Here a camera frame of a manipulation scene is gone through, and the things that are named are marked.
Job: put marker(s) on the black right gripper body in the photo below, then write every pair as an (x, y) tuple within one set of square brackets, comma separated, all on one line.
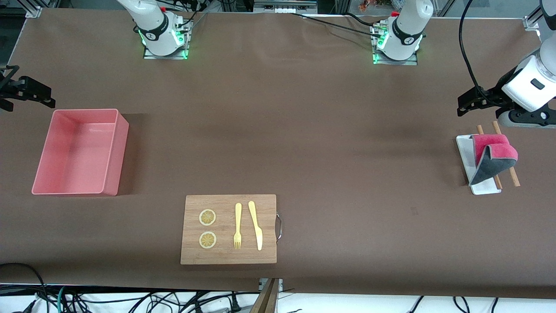
[(17, 88)]

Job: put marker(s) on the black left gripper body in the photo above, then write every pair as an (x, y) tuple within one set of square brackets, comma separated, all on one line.
[(498, 91)]

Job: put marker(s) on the pink and grey cloth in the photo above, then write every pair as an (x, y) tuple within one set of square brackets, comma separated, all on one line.
[(495, 145)]

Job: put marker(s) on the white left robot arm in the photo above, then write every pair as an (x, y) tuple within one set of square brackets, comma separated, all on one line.
[(532, 82)]

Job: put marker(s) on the white rectangular tray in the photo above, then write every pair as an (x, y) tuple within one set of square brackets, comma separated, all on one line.
[(463, 154)]

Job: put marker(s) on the pink plastic bin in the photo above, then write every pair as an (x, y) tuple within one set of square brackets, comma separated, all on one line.
[(78, 152)]

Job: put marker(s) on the orange background object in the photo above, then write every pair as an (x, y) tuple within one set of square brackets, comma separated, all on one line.
[(367, 4)]

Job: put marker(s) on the lemon slice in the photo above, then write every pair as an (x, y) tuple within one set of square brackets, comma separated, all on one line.
[(207, 240), (207, 217)]

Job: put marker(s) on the grey power strip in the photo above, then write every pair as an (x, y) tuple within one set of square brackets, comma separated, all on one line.
[(284, 6)]

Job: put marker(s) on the yellow plastic fork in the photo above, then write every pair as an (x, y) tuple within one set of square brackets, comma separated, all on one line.
[(238, 217)]

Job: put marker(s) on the yellow plastic knife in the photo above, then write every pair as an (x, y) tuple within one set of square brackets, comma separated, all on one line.
[(256, 226)]

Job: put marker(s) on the wooden plank piece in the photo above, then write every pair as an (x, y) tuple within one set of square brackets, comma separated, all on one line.
[(266, 300)]

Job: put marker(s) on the aluminium frame bracket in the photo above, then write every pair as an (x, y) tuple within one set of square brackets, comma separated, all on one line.
[(34, 11), (531, 21)]

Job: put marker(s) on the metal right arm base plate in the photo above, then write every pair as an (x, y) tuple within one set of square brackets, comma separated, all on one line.
[(184, 48)]

